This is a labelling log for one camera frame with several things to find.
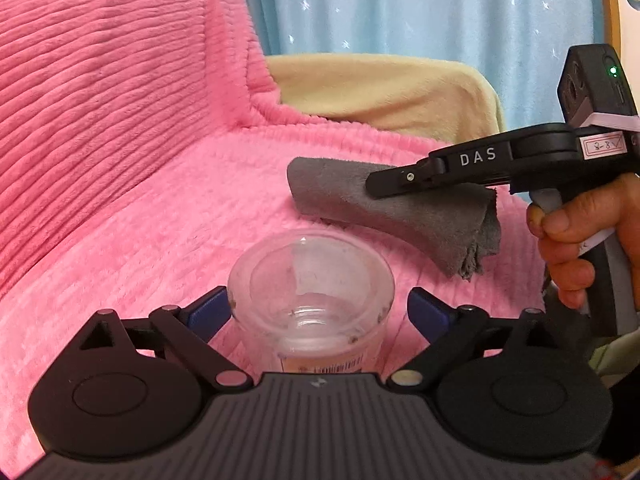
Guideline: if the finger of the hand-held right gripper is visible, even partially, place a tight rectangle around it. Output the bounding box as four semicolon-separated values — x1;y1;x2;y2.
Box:
364;156;452;199

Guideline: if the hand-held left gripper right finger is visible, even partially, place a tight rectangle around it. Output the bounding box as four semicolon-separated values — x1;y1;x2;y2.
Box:
388;287;564;393

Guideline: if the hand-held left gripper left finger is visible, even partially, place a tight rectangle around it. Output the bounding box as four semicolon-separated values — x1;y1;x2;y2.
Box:
79;285;253;394

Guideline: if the grey cleaning cloth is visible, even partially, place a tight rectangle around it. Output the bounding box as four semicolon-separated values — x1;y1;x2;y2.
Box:
286;157;502;279

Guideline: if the clear plastic jar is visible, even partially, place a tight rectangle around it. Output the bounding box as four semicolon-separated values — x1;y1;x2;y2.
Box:
227;229;396;376

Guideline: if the person's right hand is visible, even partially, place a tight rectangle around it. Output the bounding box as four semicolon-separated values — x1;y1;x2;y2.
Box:
525;174;640;312

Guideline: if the pink ribbed fleece blanket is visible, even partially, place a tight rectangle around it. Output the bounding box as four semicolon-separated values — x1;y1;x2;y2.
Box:
0;0;548;466

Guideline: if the blue star-print curtain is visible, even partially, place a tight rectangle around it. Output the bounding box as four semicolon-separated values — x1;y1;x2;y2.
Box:
224;0;617;137

